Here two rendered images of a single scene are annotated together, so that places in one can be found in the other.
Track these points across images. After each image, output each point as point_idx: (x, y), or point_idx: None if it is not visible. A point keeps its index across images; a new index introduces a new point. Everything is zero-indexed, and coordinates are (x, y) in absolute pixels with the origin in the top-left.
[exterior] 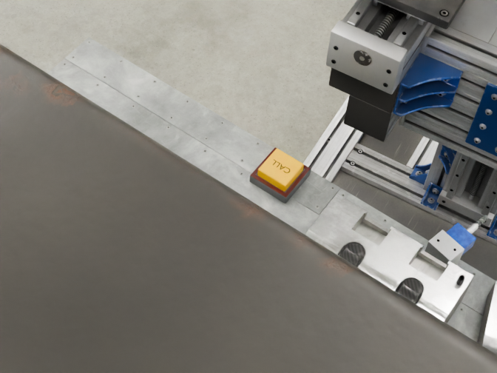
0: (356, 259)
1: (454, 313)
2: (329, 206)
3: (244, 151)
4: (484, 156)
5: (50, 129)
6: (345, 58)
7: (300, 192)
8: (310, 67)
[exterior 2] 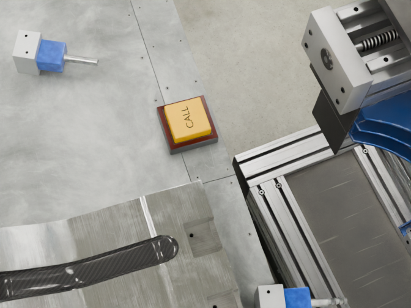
0: (161, 256)
1: None
2: (181, 186)
3: (177, 80)
4: None
5: None
6: (314, 49)
7: (194, 153)
8: None
